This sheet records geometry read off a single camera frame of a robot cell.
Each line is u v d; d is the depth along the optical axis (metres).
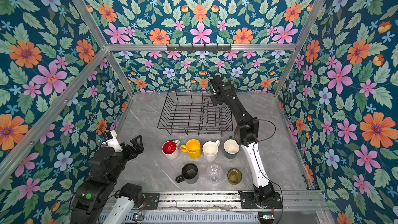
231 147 0.86
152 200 0.74
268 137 0.62
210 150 0.87
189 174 0.82
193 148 0.89
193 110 1.08
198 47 0.92
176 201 0.75
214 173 0.82
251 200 0.73
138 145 0.61
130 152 0.59
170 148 0.88
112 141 0.57
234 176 0.80
